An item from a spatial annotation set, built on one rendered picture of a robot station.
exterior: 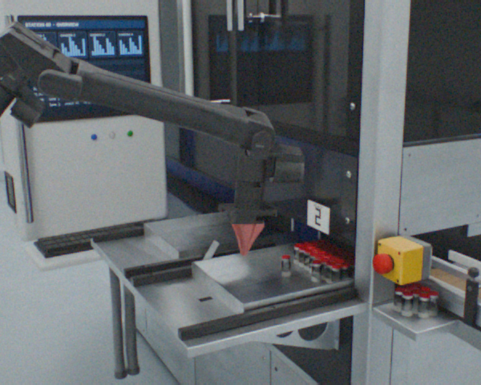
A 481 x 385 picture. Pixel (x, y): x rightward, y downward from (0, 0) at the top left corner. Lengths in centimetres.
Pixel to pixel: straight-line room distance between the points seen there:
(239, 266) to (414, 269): 46
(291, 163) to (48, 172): 99
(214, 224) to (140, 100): 79
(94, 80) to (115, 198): 103
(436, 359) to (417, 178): 44
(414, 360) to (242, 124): 68
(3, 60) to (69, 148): 94
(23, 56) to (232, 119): 37
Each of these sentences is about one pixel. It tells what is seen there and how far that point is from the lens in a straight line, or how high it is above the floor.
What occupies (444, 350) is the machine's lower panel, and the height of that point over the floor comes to 72.
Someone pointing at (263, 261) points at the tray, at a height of 88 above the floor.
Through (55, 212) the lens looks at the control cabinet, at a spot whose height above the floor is 88.
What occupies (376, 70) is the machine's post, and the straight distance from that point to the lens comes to 123.
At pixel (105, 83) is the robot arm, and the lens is 111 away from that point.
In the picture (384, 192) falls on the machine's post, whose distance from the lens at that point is 127.
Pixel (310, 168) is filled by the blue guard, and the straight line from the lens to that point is 143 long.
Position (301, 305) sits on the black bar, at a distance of 128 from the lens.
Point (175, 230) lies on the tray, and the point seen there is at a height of 88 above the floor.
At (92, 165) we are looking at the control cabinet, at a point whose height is 102.
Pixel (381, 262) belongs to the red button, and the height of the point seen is 100.
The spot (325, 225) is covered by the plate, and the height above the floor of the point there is 101.
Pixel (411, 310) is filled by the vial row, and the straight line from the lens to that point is 130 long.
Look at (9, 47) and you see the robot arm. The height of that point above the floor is 141.
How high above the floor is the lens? 143
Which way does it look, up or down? 15 degrees down
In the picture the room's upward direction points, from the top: 1 degrees counter-clockwise
